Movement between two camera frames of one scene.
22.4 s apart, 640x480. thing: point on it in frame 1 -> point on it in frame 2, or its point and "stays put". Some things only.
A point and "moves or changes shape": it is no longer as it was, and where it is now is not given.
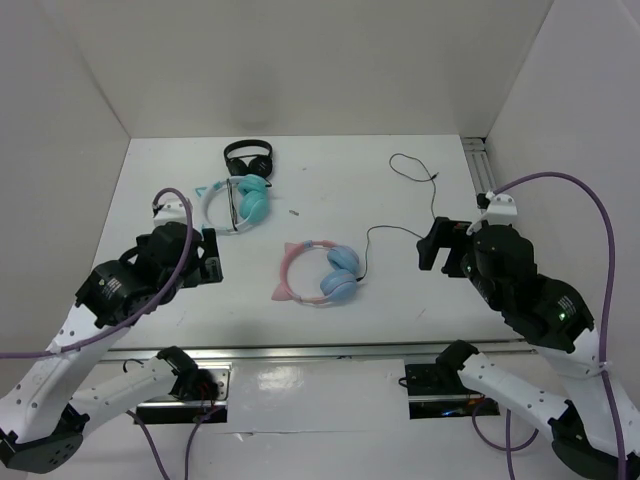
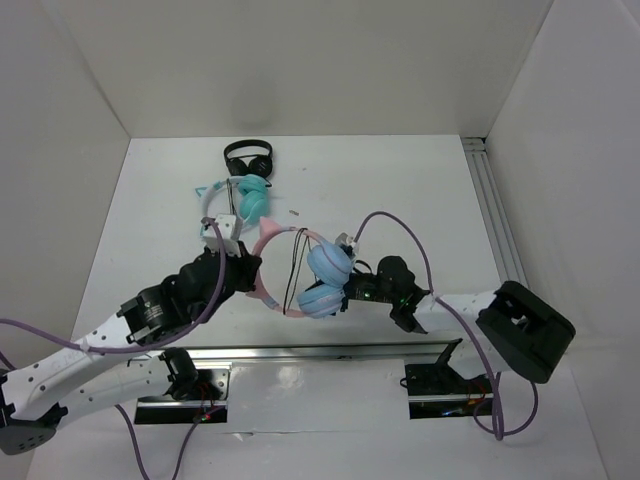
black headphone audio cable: [399, 227] -> [293, 266]
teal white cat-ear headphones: [253, 201] stays put
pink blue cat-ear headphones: [338, 286] moves or changes shape
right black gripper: [444, 231] -> [346, 293]
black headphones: [260, 165] stays put
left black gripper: [211, 270] -> [246, 264]
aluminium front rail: [410, 351] stays put
